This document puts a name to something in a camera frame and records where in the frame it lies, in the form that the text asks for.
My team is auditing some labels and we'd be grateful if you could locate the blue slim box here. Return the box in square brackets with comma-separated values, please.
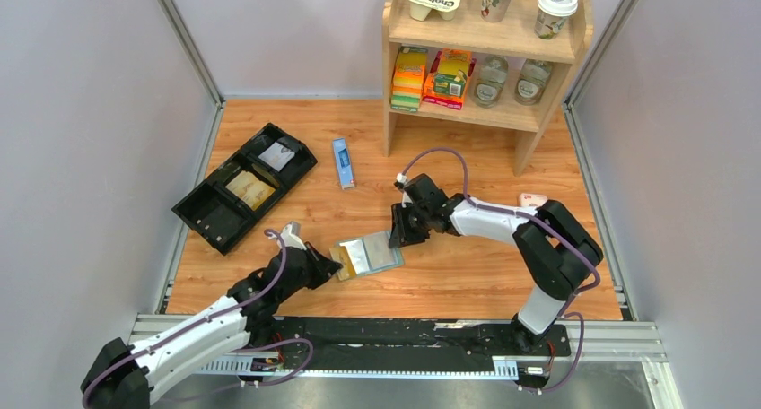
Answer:
[332, 137, 355, 190]

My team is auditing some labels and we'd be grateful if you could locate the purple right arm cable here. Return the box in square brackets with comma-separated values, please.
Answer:
[401, 147, 603, 395]

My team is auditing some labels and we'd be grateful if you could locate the glass jar left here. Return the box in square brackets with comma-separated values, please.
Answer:
[473, 56, 509, 109]

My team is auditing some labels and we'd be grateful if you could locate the paper coffee cup right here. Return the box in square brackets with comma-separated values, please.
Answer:
[534, 0, 579, 39]

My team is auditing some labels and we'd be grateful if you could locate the aluminium frame rail left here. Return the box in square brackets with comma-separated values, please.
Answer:
[146, 0, 226, 316]

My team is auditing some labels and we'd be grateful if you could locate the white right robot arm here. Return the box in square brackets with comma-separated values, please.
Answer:
[389, 174, 604, 354]

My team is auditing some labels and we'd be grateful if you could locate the wooden shelf unit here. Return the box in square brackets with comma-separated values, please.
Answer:
[382, 0, 594, 176]

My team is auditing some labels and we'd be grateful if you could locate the teal card holder wallet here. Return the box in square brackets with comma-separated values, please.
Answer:
[334, 231, 404, 278]

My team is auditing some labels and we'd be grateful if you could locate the aluminium frame rail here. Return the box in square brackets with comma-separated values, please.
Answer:
[146, 0, 226, 316]
[562, 0, 638, 321]

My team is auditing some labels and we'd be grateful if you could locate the green sponge pack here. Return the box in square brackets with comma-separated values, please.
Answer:
[390, 46, 428, 112]

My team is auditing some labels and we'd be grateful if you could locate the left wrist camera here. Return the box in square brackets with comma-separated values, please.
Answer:
[278, 222, 307, 250]

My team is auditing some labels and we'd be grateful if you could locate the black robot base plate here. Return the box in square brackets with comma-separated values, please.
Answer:
[250, 317, 572, 373]

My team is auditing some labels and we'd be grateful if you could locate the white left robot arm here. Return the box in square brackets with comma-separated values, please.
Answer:
[80, 243, 342, 408]

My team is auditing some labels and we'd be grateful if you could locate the silver card in tray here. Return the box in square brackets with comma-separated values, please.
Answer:
[258, 142, 295, 172]

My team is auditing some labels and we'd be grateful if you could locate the aluminium frame rail right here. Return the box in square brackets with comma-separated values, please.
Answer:
[562, 0, 638, 321]

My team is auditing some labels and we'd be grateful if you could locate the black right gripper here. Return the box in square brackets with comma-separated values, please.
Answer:
[388, 202, 432, 248]

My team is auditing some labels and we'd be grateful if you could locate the black compartment tray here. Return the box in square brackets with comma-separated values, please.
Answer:
[172, 123, 318, 255]

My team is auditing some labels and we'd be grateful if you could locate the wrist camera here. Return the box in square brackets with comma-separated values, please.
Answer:
[278, 222, 307, 250]
[394, 173, 413, 207]

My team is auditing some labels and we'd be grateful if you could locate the glass jar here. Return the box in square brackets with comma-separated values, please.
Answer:
[473, 56, 509, 109]
[514, 59, 554, 106]

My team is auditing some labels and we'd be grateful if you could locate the gold credit card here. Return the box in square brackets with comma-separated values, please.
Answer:
[329, 245, 359, 281]

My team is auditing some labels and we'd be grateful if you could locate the glass jar right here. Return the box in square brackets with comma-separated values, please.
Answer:
[514, 59, 554, 106]

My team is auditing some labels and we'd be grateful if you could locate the white Kamenoko sponge pack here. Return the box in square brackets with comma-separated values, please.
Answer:
[519, 193, 548, 207]

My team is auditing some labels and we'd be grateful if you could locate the orange pink sponge pack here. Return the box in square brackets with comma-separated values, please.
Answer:
[423, 48, 475, 110]

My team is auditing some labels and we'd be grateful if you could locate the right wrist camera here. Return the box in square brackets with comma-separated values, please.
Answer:
[394, 173, 413, 207]

